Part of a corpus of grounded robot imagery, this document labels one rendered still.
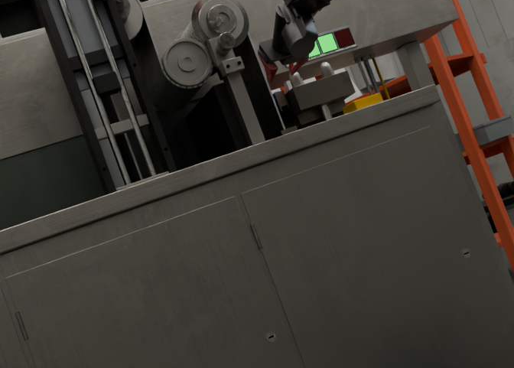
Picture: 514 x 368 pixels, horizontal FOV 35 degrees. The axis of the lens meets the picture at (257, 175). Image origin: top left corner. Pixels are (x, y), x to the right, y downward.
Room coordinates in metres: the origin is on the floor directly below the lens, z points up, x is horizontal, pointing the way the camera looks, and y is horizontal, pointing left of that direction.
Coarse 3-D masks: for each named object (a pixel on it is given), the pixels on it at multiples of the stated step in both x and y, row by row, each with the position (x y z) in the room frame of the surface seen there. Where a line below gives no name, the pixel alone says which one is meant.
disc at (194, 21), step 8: (200, 0) 2.00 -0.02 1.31; (208, 0) 2.00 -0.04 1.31; (232, 0) 2.02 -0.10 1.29; (200, 8) 1.99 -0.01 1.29; (240, 8) 2.03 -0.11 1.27; (192, 16) 1.98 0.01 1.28; (192, 24) 1.98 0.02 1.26; (248, 24) 2.03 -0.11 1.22; (200, 32) 1.99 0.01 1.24; (200, 40) 1.98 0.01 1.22; (208, 40) 1.99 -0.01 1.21; (240, 40) 2.02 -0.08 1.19
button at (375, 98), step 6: (366, 96) 1.81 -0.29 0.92; (372, 96) 1.81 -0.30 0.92; (378, 96) 1.81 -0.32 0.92; (354, 102) 1.79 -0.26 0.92; (360, 102) 1.80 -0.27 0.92; (366, 102) 1.80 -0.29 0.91; (372, 102) 1.81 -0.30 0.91; (378, 102) 1.81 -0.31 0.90; (348, 108) 1.83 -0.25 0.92; (354, 108) 1.80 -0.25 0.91; (360, 108) 1.80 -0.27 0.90
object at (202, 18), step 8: (216, 0) 2.00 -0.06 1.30; (224, 0) 2.00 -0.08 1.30; (208, 8) 1.99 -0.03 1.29; (232, 8) 2.01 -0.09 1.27; (200, 16) 1.98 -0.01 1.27; (240, 16) 2.01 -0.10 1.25; (200, 24) 1.98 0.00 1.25; (240, 24) 2.01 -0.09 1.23; (208, 32) 1.98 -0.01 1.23; (232, 32) 2.00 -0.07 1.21; (240, 32) 2.01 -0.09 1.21
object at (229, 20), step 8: (216, 8) 1.98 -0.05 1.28; (224, 8) 1.99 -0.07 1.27; (208, 16) 1.98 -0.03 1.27; (216, 16) 1.99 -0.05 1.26; (224, 16) 1.99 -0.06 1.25; (232, 16) 1.99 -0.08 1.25; (208, 24) 1.98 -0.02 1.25; (224, 24) 1.99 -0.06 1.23; (232, 24) 1.99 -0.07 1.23; (216, 32) 1.98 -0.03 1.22
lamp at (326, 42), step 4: (324, 36) 2.44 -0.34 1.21; (328, 36) 2.45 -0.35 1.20; (332, 36) 2.45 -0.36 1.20; (320, 40) 2.44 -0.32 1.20; (324, 40) 2.44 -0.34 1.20; (328, 40) 2.45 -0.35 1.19; (332, 40) 2.45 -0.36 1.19; (320, 44) 2.44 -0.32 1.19; (324, 44) 2.44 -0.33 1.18; (328, 44) 2.45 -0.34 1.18; (332, 44) 2.45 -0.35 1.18; (324, 48) 2.44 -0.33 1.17; (328, 48) 2.44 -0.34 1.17; (332, 48) 2.45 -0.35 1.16; (336, 48) 2.45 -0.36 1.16; (324, 52) 2.44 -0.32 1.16
